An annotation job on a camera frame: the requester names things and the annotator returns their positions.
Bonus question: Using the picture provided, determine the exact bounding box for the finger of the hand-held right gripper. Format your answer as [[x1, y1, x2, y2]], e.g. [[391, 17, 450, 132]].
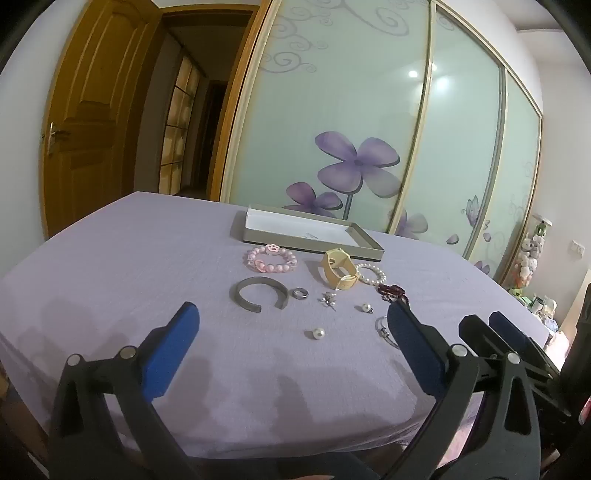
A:
[[488, 311, 563, 385], [458, 315, 509, 384]]

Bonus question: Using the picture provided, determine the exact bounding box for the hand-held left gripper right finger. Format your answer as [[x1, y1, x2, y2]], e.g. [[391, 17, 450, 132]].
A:
[[387, 302, 541, 480]]

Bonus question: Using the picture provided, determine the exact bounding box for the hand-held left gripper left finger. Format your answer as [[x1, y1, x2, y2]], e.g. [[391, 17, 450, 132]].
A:
[[48, 301, 204, 480]]

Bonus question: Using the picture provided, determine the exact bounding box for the silver hoop earring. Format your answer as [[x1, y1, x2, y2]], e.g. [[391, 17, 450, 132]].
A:
[[375, 316, 400, 348]]

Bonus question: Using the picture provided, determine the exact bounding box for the grey cuff bangle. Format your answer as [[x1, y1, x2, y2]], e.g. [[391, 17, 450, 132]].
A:
[[229, 277, 290, 313]]

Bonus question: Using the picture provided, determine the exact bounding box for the shallow grey jewelry box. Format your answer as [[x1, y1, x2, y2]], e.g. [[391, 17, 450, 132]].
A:
[[241, 205, 385, 257]]

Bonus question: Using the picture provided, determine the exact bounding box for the pastel toy pile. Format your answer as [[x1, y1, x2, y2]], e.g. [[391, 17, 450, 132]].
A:
[[529, 295, 561, 330]]

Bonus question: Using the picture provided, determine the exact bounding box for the plush toy bouquet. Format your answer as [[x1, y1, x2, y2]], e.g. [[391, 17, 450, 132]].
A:
[[510, 215, 552, 296]]

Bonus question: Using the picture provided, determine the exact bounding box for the beige leather band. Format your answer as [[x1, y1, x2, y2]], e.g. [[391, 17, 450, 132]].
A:
[[320, 248, 360, 291]]

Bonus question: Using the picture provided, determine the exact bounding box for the floral glass wardrobe door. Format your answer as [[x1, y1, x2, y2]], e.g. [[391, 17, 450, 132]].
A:
[[388, 0, 506, 259], [222, 0, 435, 236], [471, 69, 543, 282]]

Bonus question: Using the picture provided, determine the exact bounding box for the gridded glass partition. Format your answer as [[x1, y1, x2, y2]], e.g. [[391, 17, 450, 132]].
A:
[[159, 55, 204, 195]]

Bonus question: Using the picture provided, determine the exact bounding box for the wooden door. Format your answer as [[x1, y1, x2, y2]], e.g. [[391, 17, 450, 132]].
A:
[[41, 0, 162, 238]]

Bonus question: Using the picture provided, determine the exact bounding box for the dark red bead bracelet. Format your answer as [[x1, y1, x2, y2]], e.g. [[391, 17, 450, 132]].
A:
[[378, 284, 411, 305]]

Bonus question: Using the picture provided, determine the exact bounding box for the white pearl bracelet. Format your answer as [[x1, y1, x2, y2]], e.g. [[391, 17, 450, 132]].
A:
[[355, 263, 387, 285]]

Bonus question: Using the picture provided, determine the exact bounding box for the pink bead bracelet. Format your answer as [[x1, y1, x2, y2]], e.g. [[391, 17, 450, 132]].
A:
[[245, 244, 297, 274]]

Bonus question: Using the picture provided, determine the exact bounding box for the metal door handle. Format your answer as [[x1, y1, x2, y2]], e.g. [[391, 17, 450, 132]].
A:
[[41, 122, 70, 158]]

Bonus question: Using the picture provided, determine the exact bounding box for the wooden door frame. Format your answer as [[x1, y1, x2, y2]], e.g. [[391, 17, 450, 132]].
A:
[[157, 0, 273, 204]]

